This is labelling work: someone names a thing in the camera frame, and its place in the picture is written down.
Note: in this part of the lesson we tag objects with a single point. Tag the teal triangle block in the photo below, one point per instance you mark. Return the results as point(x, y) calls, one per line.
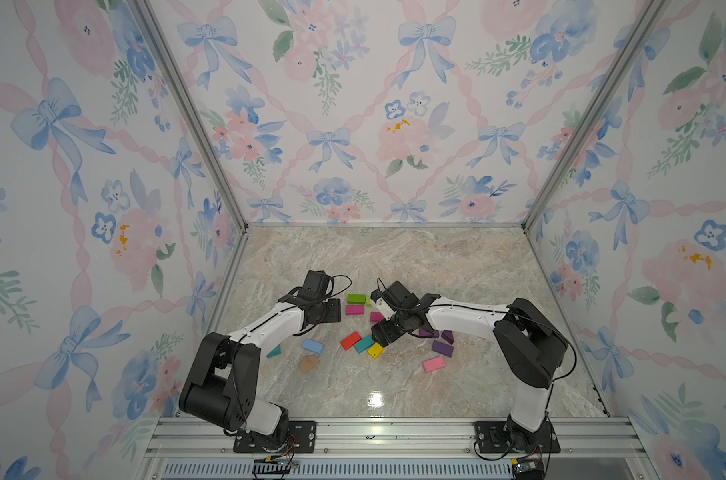
point(275, 352)

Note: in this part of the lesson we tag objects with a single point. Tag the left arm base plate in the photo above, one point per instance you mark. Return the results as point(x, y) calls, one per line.
point(290, 436)

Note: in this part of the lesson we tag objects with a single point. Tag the right frame post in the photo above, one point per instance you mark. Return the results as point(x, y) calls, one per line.
point(639, 33)

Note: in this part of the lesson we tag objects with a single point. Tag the green block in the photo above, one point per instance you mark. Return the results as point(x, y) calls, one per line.
point(357, 299)

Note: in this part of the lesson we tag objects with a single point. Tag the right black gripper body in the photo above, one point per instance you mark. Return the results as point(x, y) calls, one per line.
point(390, 329)

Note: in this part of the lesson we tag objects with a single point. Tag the left frame post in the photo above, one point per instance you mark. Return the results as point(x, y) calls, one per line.
point(148, 24)

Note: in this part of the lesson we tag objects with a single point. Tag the purple triangle block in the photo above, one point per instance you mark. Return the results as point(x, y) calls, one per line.
point(448, 336)

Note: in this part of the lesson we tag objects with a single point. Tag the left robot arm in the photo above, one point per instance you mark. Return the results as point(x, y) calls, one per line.
point(221, 386)

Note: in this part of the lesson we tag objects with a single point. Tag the light blue block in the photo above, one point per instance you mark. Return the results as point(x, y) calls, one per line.
point(313, 346)

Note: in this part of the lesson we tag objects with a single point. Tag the yellow block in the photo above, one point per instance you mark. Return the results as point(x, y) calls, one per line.
point(376, 350)

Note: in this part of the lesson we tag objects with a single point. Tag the purple block upper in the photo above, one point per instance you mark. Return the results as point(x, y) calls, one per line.
point(428, 334)

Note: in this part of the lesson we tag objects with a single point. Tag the teal rectangular block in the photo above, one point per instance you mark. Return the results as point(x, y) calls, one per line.
point(364, 344)

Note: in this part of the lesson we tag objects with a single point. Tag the pink block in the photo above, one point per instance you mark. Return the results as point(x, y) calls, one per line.
point(434, 364)

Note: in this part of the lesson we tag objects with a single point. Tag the green circuit board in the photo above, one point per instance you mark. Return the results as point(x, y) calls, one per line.
point(531, 469)

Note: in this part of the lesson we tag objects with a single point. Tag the red block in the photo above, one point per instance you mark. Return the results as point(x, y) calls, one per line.
point(349, 342)

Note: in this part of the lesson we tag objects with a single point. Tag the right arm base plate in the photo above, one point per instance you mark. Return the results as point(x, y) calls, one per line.
point(497, 436)

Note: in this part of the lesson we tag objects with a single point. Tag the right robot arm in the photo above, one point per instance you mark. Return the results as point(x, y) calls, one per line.
point(532, 346)

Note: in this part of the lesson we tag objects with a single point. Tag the purple block lower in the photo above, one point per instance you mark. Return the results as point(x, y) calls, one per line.
point(444, 349)

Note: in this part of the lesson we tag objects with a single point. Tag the tan wooden block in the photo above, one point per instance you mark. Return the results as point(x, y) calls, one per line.
point(308, 364)

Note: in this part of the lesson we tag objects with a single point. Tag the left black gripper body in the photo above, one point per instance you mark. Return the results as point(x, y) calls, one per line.
point(330, 310)

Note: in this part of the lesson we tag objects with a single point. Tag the frame post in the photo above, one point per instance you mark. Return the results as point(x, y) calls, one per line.
point(639, 33)
point(148, 24)

